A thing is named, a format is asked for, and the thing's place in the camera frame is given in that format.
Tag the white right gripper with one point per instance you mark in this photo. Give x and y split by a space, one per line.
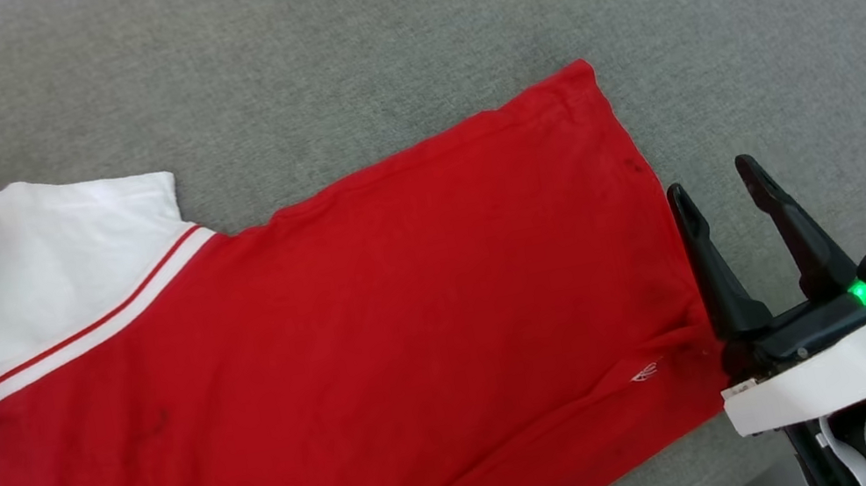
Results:
832 382

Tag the red and white jersey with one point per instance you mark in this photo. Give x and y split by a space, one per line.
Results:
369 334

